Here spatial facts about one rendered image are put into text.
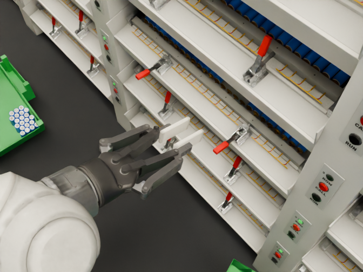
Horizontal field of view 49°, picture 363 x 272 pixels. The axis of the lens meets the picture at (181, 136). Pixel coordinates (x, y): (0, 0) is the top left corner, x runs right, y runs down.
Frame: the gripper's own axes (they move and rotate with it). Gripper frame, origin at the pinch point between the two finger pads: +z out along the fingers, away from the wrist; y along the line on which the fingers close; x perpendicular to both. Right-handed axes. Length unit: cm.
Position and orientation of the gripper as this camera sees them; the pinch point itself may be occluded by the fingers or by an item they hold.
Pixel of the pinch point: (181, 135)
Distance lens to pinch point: 74.4
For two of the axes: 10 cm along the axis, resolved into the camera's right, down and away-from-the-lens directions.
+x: -1.6, 6.6, 7.3
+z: 7.4, -4.1, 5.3
